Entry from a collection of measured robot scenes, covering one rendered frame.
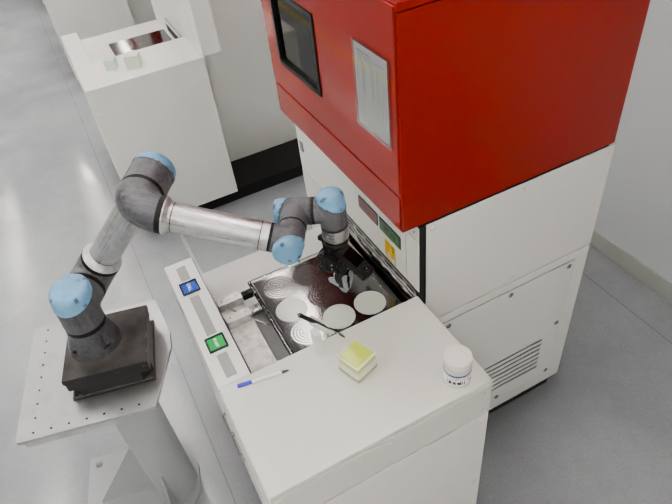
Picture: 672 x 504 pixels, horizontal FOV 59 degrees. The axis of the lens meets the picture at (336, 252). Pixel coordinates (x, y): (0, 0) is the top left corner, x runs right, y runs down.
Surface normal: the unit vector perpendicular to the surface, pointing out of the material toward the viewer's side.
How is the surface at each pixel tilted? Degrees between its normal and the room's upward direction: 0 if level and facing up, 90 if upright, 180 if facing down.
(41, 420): 0
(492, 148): 90
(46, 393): 0
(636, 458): 0
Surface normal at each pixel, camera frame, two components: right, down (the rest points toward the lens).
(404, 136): 0.46, 0.57
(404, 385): -0.10, -0.73
